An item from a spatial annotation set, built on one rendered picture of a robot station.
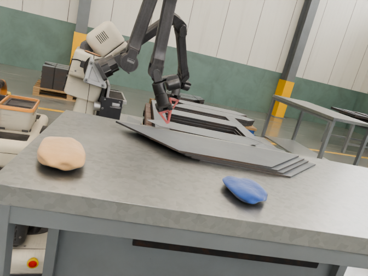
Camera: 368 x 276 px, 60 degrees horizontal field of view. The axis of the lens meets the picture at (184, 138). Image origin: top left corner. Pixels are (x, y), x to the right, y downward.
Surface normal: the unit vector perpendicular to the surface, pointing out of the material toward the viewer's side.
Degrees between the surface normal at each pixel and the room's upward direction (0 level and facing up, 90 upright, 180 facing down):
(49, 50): 90
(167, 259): 90
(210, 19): 90
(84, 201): 90
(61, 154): 14
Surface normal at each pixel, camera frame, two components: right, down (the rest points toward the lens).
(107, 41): 0.27, 0.32
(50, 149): 0.12, -0.91
